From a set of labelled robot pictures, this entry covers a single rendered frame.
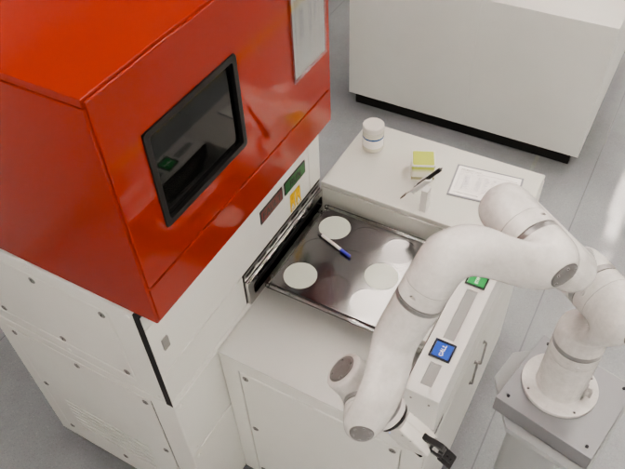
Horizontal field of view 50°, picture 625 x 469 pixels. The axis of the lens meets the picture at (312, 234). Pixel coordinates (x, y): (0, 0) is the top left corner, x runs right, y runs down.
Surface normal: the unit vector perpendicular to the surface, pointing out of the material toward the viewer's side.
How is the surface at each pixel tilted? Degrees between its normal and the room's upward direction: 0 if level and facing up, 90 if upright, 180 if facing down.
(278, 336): 0
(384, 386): 39
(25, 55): 0
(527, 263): 68
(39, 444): 0
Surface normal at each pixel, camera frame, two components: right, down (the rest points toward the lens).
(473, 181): -0.04, -0.68
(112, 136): 0.87, 0.33
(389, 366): 0.18, -0.16
